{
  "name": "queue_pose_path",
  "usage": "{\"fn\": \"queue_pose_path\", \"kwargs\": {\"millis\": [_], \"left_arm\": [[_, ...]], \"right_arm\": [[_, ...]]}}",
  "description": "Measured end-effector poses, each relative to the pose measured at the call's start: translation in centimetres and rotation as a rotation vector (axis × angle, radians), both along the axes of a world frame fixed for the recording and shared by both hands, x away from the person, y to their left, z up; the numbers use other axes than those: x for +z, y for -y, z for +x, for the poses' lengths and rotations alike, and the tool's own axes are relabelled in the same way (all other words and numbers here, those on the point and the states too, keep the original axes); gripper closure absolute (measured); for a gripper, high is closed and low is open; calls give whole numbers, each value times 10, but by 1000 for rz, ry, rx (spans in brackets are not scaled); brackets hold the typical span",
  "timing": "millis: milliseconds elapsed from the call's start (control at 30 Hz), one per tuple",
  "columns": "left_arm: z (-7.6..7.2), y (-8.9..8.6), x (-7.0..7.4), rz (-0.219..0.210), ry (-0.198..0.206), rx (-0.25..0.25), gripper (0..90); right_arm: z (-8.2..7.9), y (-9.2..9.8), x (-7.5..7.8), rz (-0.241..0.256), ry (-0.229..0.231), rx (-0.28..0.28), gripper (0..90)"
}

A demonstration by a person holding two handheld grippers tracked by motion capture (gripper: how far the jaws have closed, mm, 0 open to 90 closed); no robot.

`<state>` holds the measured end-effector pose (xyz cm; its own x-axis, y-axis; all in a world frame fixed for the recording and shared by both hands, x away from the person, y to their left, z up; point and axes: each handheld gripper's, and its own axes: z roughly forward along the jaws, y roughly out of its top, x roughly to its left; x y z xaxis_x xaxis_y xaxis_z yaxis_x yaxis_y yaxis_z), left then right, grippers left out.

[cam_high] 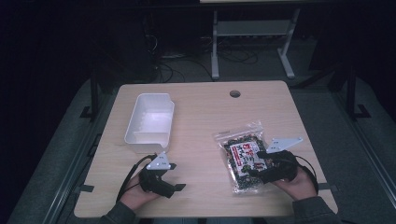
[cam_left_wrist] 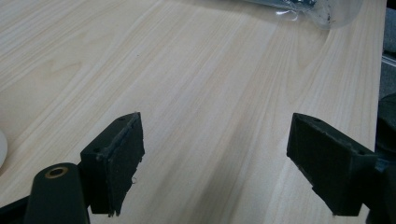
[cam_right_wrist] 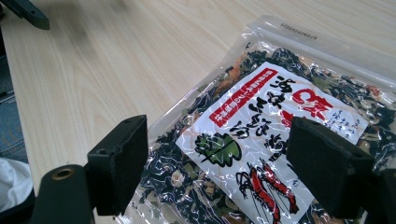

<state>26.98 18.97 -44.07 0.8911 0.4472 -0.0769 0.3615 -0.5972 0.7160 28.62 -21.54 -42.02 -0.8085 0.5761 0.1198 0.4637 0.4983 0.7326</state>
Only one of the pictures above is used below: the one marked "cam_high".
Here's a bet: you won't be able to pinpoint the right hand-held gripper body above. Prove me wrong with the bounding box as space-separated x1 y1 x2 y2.
264 136 304 184

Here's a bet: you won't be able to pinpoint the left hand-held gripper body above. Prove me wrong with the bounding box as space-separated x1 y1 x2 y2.
138 151 173 194

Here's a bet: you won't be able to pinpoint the clear snack bag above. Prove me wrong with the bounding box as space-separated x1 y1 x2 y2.
213 120 276 196

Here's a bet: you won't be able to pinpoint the person's right hand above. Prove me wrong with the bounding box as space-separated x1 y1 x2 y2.
271 165 318 202

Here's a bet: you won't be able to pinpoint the person's left hand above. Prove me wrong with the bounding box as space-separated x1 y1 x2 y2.
119 173 161 213

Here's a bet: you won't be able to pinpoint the white plastic bin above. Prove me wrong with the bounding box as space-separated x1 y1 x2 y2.
123 92 176 155

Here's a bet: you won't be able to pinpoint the black metal stand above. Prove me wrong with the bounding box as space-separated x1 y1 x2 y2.
79 77 101 123
345 65 373 122

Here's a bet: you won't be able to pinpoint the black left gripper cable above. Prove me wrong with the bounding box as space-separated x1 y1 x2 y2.
115 153 158 203

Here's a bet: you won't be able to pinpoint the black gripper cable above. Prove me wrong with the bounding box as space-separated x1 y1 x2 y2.
293 154 320 196
115 153 158 203

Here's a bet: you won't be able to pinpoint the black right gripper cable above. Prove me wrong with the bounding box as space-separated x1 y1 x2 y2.
293 154 320 196

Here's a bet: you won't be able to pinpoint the black floor cables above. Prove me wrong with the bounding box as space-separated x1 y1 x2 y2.
143 34 260 84

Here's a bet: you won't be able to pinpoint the white metal table frame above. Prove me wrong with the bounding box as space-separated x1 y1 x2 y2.
210 7 302 81

